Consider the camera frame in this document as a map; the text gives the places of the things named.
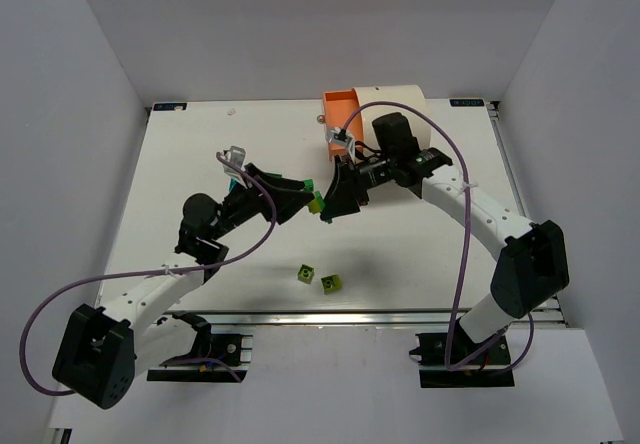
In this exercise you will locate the left blue corner label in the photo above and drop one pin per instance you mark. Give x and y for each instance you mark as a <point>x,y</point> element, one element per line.
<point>169,107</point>

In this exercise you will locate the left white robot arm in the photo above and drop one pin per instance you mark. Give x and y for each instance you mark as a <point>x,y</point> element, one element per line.
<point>104,348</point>

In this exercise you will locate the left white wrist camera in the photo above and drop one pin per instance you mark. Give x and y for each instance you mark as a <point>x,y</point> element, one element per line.
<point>232,161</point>

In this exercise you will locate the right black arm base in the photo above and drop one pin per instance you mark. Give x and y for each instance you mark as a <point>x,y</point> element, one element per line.
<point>486,370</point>

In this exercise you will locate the aluminium table rail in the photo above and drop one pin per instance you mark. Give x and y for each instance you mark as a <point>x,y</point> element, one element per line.
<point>392,319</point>

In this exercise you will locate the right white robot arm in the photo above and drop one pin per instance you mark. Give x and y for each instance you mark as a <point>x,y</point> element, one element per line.
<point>531,262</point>

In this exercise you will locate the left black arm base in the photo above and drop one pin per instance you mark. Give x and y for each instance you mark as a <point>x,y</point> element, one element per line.
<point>213,356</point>

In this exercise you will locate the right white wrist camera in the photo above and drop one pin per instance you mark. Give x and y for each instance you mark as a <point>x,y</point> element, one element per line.
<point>340,142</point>

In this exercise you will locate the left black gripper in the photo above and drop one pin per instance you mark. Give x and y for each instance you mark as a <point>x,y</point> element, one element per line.
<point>261,192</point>

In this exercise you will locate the lime square lego brick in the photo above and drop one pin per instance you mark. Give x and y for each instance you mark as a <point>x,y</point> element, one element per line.
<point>306,274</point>
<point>316,206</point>
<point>331,284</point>

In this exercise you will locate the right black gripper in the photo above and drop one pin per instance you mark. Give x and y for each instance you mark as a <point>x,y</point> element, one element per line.
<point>356,179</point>

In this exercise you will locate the small green lego brick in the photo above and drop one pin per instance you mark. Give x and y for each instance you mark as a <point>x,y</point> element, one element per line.
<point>309,185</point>

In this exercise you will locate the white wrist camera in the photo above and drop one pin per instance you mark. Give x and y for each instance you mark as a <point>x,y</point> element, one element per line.
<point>340,142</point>
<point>232,161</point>

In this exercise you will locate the orange drawer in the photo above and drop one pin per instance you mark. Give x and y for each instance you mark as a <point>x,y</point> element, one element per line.
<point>337,106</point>

